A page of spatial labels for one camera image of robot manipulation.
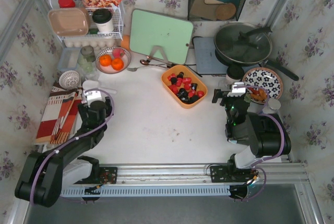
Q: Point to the orange plastic storage basket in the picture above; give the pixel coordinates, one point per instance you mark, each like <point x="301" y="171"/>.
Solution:
<point x="187" y="73"/>

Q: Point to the black frying pan with lid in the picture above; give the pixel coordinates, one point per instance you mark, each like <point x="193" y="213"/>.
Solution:
<point x="244" y="44"/>

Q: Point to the clear blue rimmed container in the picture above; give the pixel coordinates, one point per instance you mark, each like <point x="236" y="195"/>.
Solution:
<point x="68" y="60"/>

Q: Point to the small cup black lid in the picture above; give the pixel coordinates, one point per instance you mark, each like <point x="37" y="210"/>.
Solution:
<point x="234" y="73"/>

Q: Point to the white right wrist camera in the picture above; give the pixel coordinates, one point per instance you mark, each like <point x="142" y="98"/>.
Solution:
<point x="238" y="89"/>

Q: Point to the white wire rack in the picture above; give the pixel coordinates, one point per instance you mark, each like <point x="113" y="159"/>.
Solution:
<point x="118" y="13"/>

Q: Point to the black mesh organizer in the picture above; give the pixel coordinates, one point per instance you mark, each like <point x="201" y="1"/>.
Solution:
<point x="215" y="10"/>

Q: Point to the white strainer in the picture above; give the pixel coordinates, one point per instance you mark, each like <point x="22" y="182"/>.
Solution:
<point x="69" y="79"/>

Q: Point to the blue flower patterned plate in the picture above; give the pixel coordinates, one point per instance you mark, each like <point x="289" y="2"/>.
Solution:
<point x="259" y="79"/>

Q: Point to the egg tray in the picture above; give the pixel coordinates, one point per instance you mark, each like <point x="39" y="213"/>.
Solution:
<point x="96" y="44"/>

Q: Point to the grey induction cooker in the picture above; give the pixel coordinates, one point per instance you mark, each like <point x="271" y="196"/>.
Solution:
<point x="206" y="60"/>

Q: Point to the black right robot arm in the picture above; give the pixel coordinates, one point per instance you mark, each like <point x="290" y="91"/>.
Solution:
<point x="263" y="134"/>

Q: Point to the white blue bottle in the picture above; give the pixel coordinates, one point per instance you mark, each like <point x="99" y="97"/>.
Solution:
<point x="273" y="106"/>

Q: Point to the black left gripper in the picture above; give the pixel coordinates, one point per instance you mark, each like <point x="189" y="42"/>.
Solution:
<point x="85" y="106"/>

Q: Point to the clear glass jar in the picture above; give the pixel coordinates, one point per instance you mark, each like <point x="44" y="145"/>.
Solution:
<point x="86" y="62"/>

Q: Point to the bowl with fruit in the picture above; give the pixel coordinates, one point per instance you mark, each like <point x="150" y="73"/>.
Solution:
<point x="113" y="60"/>

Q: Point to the white cup black lid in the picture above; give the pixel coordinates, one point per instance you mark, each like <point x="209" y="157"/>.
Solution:
<point x="103" y="19"/>

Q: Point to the beige plastic container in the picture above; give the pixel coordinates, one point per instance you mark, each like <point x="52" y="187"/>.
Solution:
<point x="69" y="22"/>

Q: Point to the red lidded jar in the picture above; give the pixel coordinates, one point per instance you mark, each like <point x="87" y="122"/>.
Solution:
<point x="66" y="3"/>

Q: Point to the red coffee capsule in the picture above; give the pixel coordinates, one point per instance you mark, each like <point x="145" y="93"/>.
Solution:
<point x="171" y="76"/>
<point x="186" y="80"/>
<point x="200" y="94"/>
<point x="191" y="93"/>
<point x="179" y="82"/>
<point x="187" y="86"/>
<point x="173" y="88"/>

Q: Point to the green cutting board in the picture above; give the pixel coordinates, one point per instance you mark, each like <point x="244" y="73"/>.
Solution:
<point x="152" y="34"/>

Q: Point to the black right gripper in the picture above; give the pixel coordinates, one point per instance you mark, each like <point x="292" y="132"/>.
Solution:
<point x="225" y="98"/>

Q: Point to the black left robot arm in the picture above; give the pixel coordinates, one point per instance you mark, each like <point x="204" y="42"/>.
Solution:
<point x="41" y="179"/>

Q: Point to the black coffee capsule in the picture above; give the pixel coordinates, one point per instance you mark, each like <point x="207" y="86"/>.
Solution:
<point x="194" y="86"/>
<point x="185" y="100"/>
<point x="193" y="99"/>
<point x="183" y="92"/>
<point x="173" y="80"/>
<point x="180" y="75"/>
<point x="180" y="96"/>

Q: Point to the metal spoon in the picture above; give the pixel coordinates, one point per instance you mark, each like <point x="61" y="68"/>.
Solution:
<point x="146" y="64"/>

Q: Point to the striped red cloth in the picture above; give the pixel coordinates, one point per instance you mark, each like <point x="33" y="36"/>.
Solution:
<point x="59" y="115"/>

